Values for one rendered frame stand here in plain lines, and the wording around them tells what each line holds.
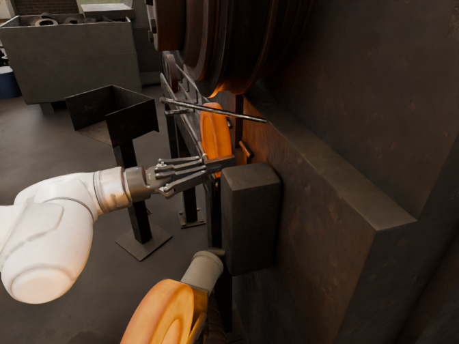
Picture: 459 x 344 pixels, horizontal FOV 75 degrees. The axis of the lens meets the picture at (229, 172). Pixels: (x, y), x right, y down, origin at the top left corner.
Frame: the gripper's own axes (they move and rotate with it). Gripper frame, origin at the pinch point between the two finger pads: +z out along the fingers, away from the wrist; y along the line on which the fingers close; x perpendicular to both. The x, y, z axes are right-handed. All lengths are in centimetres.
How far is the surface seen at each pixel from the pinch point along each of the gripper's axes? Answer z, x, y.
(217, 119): 1.8, 8.4, -5.6
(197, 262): -10.4, -4.3, 21.3
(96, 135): -34, -12, -55
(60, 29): -70, 3, -244
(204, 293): -10.5, -1.9, 29.1
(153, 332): -17.1, 4.9, 36.3
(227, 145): 2.4, 3.5, -1.7
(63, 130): -88, -67, -203
